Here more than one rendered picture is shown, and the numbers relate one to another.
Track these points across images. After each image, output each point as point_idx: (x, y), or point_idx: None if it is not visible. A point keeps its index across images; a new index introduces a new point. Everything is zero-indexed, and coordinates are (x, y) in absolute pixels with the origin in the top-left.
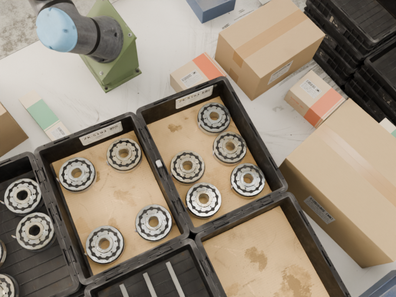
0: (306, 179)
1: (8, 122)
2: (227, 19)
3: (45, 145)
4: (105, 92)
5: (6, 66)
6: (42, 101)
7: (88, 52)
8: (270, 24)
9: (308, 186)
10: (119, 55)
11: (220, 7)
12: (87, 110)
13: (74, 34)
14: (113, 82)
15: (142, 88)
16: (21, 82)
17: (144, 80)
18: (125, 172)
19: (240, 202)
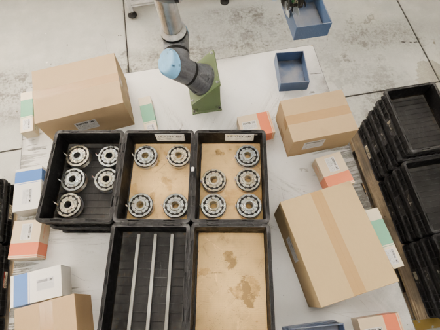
0: (287, 222)
1: (123, 109)
2: (298, 94)
3: (132, 131)
4: (192, 113)
5: (143, 76)
6: (150, 105)
7: (185, 84)
8: (320, 108)
9: (288, 228)
10: (206, 93)
11: (294, 84)
12: (176, 121)
13: (178, 69)
14: (200, 109)
15: (217, 120)
16: (146, 89)
17: (220, 115)
18: (174, 167)
19: (238, 219)
